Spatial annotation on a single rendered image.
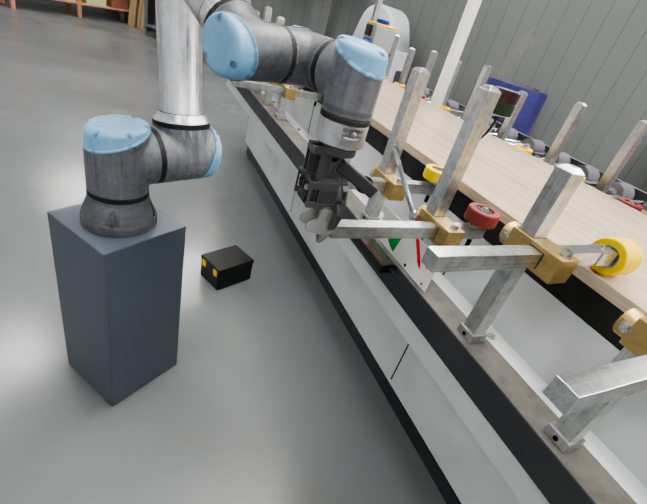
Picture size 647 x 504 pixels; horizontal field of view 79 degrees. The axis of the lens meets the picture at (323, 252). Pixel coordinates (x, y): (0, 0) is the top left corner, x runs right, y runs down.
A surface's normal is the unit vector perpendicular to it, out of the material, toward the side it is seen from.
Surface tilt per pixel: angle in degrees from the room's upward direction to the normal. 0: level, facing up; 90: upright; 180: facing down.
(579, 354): 90
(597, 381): 0
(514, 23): 90
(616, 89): 90
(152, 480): 0
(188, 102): 82
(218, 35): 92
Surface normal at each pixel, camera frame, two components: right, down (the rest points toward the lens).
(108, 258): 0.81, 0.46
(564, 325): -0.90, 0.01
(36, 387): 0.24, -0.82
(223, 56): -0.65, 0.30
